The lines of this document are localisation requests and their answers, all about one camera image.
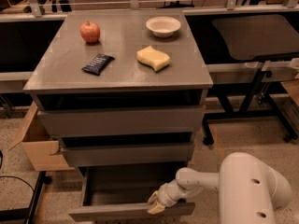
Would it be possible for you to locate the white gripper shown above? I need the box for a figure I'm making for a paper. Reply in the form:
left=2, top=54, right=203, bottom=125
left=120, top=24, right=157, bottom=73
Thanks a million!
left=148, top=180, right=186, bottom=215

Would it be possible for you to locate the grey bottom drawer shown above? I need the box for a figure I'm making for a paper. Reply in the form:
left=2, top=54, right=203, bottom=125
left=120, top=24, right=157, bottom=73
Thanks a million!
left=69, top=162, right=195, bottom=222

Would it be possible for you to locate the grey drawer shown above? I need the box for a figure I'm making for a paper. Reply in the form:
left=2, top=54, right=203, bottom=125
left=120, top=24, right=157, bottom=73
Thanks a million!
left=62, top=142, right=194, bottom=167
left=38, top=105, right=204, bottom=137
left=69, top=162, right=195, bottom=222

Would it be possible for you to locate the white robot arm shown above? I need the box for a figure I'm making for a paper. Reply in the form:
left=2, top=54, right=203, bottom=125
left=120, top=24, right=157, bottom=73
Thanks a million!
left=148, top=152, right=292, bottom=224

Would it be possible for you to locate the grey middle drawer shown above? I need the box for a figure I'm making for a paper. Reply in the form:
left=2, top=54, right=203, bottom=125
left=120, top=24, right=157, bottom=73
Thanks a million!
left=62, top=142, right=194, bottom=167

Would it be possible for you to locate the grey top drawer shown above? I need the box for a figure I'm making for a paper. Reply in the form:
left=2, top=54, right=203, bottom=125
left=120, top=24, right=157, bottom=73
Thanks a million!
left=38, top=105, right=204, bottom=137

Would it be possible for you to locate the grey drawer cabinet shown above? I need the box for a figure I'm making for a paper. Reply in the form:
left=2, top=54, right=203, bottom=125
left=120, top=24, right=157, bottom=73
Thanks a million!
left=24, top=11, right=212, bottom=155

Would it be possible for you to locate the cardboard box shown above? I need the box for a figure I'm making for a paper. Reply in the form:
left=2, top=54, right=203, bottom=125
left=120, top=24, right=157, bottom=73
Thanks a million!
left=8, top=102, right=73, bottom=171

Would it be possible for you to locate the yellow sponge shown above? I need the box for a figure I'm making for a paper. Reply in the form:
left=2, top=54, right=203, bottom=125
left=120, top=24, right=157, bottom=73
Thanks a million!
left=136, top=46, right=170, bottom=72

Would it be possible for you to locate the dark snack bag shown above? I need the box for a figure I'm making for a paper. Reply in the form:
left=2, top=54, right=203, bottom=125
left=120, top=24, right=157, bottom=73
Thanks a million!
left=81, top=53, right=115, bottom=76

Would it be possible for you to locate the black side table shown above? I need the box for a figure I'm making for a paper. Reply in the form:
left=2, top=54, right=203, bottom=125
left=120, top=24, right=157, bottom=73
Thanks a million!
left=201, top=14, right=299, bottom=146

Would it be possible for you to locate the white bowl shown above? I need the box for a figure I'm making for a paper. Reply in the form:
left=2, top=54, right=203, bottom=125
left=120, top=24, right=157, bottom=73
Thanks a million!
left=146, top=16, right=181, bottom=38

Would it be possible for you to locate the red apple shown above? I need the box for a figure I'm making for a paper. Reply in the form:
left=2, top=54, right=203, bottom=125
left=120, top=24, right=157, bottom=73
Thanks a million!
left=80, top=21, right=100, bottom=44

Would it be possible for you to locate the metal railing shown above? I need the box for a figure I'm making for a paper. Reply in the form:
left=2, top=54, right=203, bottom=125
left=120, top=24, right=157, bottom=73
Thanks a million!
left=0, top=0, right=299, bottom=24

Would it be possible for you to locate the black floor frame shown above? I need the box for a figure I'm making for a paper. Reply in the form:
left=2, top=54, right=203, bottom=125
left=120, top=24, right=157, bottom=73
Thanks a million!
left=0, top=171, right=53, bottom=224

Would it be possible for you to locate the black cable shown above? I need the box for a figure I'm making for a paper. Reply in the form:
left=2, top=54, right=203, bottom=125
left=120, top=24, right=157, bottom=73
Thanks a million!
left=0, top=148, right=36, bottom=194

